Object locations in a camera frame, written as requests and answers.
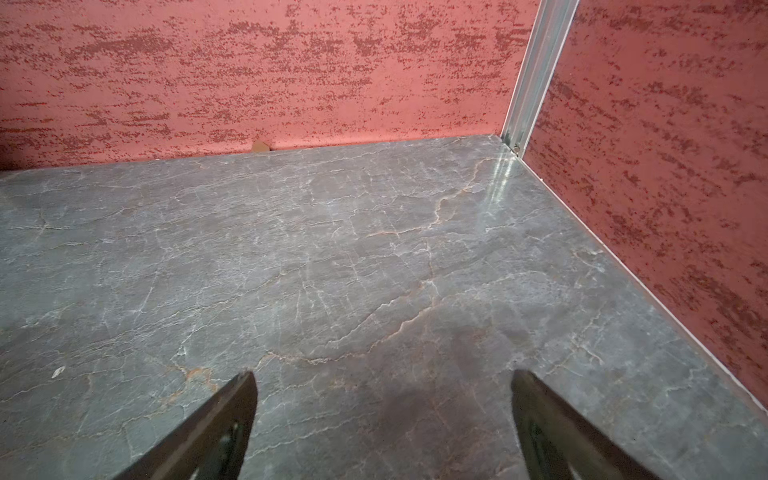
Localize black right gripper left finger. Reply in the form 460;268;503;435
117;371;258;479

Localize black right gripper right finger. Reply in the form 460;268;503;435
511;369;657;479

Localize aluminium corner post right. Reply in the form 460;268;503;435
500;0;580;159

